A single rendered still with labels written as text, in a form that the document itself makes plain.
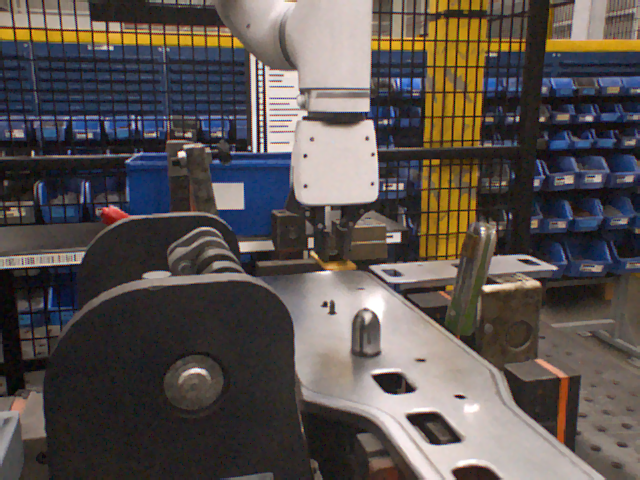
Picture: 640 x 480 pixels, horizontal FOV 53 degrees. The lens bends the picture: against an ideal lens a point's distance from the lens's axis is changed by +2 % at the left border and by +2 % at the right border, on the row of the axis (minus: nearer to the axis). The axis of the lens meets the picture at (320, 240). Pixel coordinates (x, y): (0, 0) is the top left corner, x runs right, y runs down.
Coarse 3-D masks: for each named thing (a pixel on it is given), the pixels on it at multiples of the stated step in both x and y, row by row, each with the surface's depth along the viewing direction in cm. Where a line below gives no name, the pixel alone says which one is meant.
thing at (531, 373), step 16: (512, 368) 67; (528, 368) 67; (544, 368) 67; (560, 368) 67; (512, 384) 66; (528, 384) 65; (544, 384) 65; (560, 384) 65; (576, 384) 66; (528, 400) 65; (544, 400) 65; (560, 400) 66; (576, 400) 66; (544, 416) 66; (560, 416) 66; (576, 416) 67; (560, 432) 66; (576, 432) 67
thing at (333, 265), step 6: (330, 252) 79; (336, 252) 79; (318, 258) 80; (330, 258) 78; (336, 258) 78; (324, 264) 77; (330, 264) 77; (336, 264) 77; (342, 264) 77; (348, 264) 77; (354, 264) 77; (330, 270) 75; (336, 270) 75; (342, 270) 75
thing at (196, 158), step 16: (224, 144) 72; (176, 160) 71; (192, 160) 70; (208, 160) 72; (224, 160) 72; (192, 176) 71; (208, 176) 71; (192, 192) 74; (208, 192) 71; (208, 208) 72
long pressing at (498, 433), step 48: (288, 288) 91; (336, 288) 91; (384, 288) 91; (336, 336) 73; (384, 336) 73; (432, 336) 73; (336, 384) 61; (432, 384) 61; (480, 384) 61; (384, 432) 52; (480, 432) 53; (528, 432) 53
